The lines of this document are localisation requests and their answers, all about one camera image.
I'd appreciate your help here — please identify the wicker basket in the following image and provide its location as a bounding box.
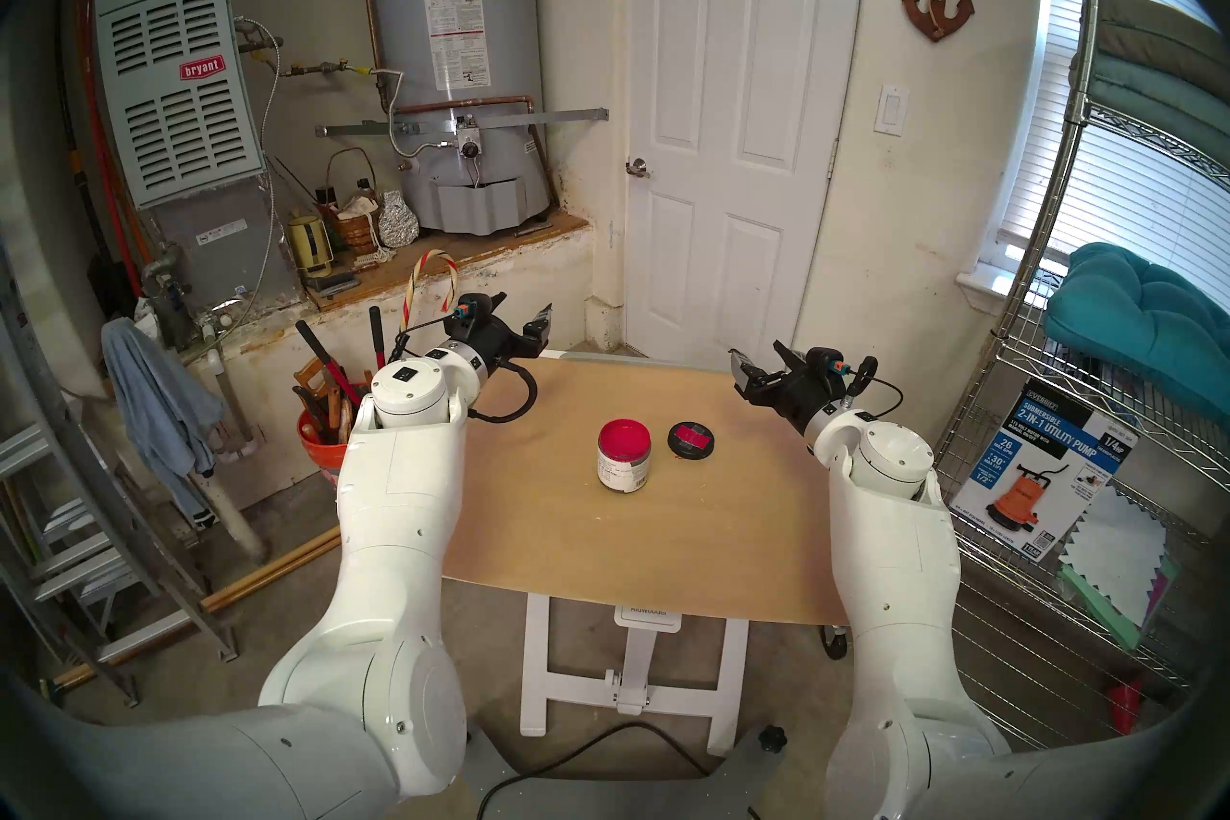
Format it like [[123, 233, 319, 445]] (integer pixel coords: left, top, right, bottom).
[[325, 147, 381, 257]]

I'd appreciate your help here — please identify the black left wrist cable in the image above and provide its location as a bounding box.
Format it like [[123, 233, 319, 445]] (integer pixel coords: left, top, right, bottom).
[[468, 362, 539, 425]]

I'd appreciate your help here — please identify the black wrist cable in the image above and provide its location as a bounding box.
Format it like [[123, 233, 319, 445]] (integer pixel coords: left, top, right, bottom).
[[855, 357, 906, 423], [468, 362, 539, 425]]

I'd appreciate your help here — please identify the yellow metal can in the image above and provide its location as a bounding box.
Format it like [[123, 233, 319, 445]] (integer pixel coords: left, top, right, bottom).
[[288, 215, 334, 276]]

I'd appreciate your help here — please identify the grey-green folded cushion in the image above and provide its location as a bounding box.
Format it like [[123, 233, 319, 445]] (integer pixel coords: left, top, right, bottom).
[[1070, 51, 1230, 166]]

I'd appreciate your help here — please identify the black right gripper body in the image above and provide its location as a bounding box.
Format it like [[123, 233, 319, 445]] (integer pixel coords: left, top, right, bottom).
[[745, 367, 851, 435]]

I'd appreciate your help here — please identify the olive folded cushion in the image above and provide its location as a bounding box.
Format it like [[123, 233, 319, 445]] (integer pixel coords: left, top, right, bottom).
[[1095, 0, 1230, 74]]

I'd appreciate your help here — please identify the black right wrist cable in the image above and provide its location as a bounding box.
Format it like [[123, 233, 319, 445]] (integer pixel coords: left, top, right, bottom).
[[855, 357, 906, 423]]

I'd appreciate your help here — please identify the grey Bryant furnace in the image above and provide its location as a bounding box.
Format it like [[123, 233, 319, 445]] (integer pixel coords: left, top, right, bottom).
[[93, 0, 299, 310]]

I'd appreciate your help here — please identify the metal heater strap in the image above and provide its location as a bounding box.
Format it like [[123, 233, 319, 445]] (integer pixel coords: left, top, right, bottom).
[[315, 107, 610, 139]]

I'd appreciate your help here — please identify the wooden pole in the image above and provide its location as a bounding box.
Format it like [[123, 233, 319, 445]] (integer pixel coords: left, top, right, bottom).
[[53, 525, 345, 689]]

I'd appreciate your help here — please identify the red yellow striped hoop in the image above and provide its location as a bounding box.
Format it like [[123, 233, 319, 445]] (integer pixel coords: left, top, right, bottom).
[[399, 251, 460, 339]]

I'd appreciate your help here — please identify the chrome wire shelf rack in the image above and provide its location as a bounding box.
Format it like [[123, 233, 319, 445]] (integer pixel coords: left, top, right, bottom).
[[908, 0, 1230, 790]]

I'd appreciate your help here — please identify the blue hanging cloth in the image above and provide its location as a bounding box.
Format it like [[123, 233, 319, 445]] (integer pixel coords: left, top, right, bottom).
[[101, 317, 225, 523]]

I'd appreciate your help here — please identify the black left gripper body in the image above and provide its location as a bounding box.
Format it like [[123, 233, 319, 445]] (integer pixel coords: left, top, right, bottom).
[[471, 311, 539, 379]]

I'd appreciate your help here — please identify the white paint jar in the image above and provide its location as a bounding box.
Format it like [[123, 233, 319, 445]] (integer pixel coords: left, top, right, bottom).
[[597, 419, 652, 494]]

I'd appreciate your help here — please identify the white PVC pipe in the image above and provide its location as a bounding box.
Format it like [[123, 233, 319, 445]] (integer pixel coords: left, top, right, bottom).
[[192, 343, 270, 564]]

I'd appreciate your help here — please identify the black floor cable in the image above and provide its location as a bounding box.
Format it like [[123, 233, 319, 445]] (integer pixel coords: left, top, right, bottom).
[[476, 720, 714, 820]]

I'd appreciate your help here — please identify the white zigzag edged paper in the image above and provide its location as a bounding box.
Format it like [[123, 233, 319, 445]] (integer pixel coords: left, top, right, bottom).
[[1060, 487, 1169, 627]]

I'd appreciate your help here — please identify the aluminium ladder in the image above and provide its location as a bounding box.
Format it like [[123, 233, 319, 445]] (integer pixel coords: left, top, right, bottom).
[[0, 232, 236, 704]]

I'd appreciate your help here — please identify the teal tufted cushion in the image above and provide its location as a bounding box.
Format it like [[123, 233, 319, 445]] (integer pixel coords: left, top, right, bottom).
[[1045, 242, 1230, 425]]

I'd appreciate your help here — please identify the wooden handle hand saw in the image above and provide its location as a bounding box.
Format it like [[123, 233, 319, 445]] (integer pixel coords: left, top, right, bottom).
[[293, 357, 337, 435]]

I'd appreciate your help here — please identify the small red plastic item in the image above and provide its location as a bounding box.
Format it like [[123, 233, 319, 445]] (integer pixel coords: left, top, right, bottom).
[[1105, 672, 1146, 748]]

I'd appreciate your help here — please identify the grey water heater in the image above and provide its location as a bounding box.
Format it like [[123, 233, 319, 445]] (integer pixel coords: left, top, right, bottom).
[[365, 0, 554, 235]]

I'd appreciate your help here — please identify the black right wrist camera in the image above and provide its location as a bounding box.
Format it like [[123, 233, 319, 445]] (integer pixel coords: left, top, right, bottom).
[[805, 347, 856, 401]]

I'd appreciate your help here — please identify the foil wrapped bundle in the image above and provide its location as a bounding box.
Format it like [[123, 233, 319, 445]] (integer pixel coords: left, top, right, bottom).
[[378, 191, 421, 249]]

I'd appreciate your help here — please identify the utility pump box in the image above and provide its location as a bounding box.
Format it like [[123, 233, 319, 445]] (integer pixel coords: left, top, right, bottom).
[[958, 378, 1138, 563]]

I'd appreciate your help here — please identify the white window blind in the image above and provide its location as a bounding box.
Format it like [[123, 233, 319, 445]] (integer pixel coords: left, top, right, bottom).
[[999, 0, 1230, 310]]

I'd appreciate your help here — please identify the white panel door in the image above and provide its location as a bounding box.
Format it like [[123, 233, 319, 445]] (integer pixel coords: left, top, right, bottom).
[[625, 0, 871, 375]]

